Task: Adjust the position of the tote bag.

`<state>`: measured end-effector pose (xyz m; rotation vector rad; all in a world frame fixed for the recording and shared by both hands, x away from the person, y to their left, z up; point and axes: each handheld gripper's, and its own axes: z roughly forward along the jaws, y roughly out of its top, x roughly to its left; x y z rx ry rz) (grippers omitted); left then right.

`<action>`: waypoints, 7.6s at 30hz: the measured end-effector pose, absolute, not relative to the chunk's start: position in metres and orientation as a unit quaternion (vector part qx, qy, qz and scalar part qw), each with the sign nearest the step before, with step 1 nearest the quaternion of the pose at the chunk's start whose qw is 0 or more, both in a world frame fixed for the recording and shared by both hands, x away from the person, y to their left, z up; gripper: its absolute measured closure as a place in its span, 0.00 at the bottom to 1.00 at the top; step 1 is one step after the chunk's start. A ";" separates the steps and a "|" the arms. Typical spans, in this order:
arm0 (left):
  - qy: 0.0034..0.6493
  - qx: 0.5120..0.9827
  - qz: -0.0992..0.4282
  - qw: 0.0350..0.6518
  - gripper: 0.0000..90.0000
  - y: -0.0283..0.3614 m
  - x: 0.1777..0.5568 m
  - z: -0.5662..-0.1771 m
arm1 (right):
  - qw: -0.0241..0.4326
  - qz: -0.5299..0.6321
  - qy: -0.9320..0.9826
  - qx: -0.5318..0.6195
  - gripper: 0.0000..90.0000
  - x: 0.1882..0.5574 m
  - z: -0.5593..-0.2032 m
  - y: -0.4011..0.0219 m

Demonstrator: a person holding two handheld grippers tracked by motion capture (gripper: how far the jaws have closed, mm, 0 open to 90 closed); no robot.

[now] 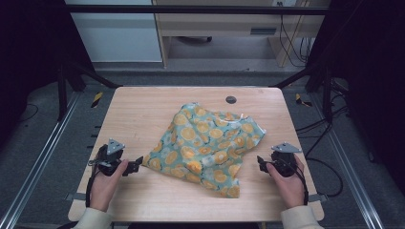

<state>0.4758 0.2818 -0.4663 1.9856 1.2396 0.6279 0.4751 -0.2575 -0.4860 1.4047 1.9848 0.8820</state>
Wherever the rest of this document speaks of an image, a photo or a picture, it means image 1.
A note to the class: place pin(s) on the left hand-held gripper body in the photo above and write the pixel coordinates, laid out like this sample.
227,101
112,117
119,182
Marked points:
110,159

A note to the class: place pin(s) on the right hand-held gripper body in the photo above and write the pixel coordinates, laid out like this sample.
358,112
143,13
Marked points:
285,162

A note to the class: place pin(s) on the teal orange-print cloth bag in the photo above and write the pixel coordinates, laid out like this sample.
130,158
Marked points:
203,146

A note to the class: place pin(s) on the person's right hand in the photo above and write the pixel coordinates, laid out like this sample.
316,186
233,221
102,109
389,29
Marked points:
291,191

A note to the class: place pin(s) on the person's left hand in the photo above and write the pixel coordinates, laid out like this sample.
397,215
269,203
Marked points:
103,191

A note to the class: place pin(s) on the yellow black floor tape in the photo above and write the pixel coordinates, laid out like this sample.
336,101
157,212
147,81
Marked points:
97,99

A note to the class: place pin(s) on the grey round table grommet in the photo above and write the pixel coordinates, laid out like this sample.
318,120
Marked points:
231,99

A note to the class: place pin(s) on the white cabinet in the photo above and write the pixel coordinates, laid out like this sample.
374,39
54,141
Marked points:
117,38

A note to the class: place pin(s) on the black curtain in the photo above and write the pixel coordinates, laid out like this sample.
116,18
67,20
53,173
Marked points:
28,47
375,63

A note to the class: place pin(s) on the light wooden desk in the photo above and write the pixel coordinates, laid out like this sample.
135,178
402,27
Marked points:
219,24

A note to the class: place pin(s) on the grey table edge bracket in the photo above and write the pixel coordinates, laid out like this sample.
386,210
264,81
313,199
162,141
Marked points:
318,197
78,196

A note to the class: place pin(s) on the aluminium floor rail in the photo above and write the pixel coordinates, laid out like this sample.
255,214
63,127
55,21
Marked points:
38,159
350,168

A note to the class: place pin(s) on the black metal frame stand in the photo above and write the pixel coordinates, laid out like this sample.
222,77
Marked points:
326,92
62,92

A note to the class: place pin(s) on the black horizontal frame bar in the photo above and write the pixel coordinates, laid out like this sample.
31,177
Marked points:
197,10

